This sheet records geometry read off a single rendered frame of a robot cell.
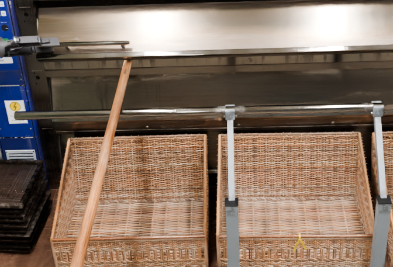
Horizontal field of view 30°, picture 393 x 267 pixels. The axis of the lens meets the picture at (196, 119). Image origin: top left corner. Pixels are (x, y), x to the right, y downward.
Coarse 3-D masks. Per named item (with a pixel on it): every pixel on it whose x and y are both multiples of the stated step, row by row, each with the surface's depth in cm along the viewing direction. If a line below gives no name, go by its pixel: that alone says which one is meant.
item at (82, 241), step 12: (132, 60) 269; (120, 84) 251; (120, 96) 244; (120, 108) 240; (108, 120) 233; (108, 132) 226; (108, 144) 220; (108, 156) 216; (96, 168) 210; (96, 180) 205; (96, 192) 200; (96, 204) 197; (84, 216) 192; (84, 228) 187; (84, 240) 184; (84, 252) 181; (72, 264) 177
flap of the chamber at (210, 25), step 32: (288, 0) 263; (320, 0) 262; (352, 0) 262; (384, 0) 261; (64, 32) 266; (96, 32) 266; (128, 32) 265; (160, 32) 264; (192, 32) 263; (224, 32) 263; (256, 32) 262; (288, 32) 261; (320, 32) 261; (352, 32) 260; (384, 32) 259
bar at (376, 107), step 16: (16, 112) 245; (32, 112) 244; (48, 112) 244; (64, 112) 244; (80, 112) 243; (96, 112) 243; (128, 112) 242; (144, 112) 242; (160, 112) 242; (176, 112) 241; (192, 112) 241; (208, 112) 241; (224, 112) 241; (240, 112) 240; (256, 112) 240; (272, 112) 240; (288, 112) 240; (304, 112) 239; (320, 112) 239; (336, 112) 239; (384, 112) 238; (384, 176) 233; (384, 192) 232; (384, 208) 231; (384, 224) 234; (384, 240) 237; (384, 256) 241
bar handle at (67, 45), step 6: (66, 42) 260; (72, 42) 260; (78, 42) 260; (84, 42) 259; (90, 42) 259; (96, 42) 259; (102, 42) 259; (108, 42) 259; (114, 42) 259; (120, 42) 259; (126, 42) 258; (66, 48) 263
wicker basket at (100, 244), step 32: (64, 160) 282; (96, 160) 291; (128, 160) 291; (160, 160) 291; (64, 192) 278; (160, 192) 295; (192, 192) 294; (64, 224) 276; (96, 224) 284; (128, 224) 283; (160, 224) 282; (192, 224) 282; (64, 256) 270; (96, 256) 269; (128, 256) 268; (160, 256) 260; (192, 256) 259
